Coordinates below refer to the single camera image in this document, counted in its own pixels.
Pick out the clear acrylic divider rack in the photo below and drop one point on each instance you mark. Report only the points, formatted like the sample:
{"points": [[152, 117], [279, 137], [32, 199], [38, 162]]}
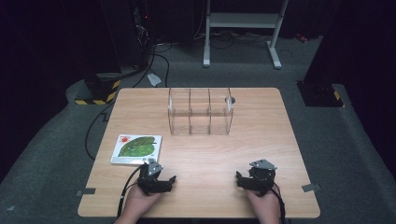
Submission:
{"points": [[200, 123]]}

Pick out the small red object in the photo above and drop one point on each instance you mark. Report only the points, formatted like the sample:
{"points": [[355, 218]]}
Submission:
{"points": [[301, 38]]}

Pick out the grey tape piece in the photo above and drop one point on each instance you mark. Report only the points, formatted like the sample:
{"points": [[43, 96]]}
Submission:
{"points": [[310, 187], [86, 191]]}

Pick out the round table grommet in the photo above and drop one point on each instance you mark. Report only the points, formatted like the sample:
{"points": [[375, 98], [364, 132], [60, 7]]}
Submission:
{"points": [[230, 100]]}

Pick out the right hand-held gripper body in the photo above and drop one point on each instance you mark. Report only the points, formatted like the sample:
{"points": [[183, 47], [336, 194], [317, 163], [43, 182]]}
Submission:
{"points": [[263, 179]]}

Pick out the person's right hand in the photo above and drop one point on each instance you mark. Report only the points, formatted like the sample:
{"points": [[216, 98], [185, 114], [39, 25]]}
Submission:
{"points": [[267, 207]]}

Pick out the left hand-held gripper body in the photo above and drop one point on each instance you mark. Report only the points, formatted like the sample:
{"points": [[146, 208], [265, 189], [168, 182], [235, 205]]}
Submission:
{"points": [[148, 180]]}

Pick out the small grey floor tape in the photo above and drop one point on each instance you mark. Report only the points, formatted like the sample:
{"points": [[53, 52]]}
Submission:
{"points": [[11, 208]]}

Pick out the black yellow striped base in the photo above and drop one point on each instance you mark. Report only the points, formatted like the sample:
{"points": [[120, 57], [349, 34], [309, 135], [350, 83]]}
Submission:
{"points": [[320, 95], [99, 90]]}

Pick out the green leaf picture book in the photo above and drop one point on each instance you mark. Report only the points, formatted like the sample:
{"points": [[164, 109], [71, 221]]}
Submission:
{"points": [[137, 149]]}

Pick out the dark computer tower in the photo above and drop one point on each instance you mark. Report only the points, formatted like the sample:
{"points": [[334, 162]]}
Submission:
{"points": [[141, 34]]}

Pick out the white metal stand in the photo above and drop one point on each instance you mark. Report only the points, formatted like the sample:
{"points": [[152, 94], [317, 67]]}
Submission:
{"points": [[243, 20]]}

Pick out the person's left hand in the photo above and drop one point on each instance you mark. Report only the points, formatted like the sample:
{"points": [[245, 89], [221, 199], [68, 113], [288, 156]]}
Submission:
{"points": [[138, 203]]}

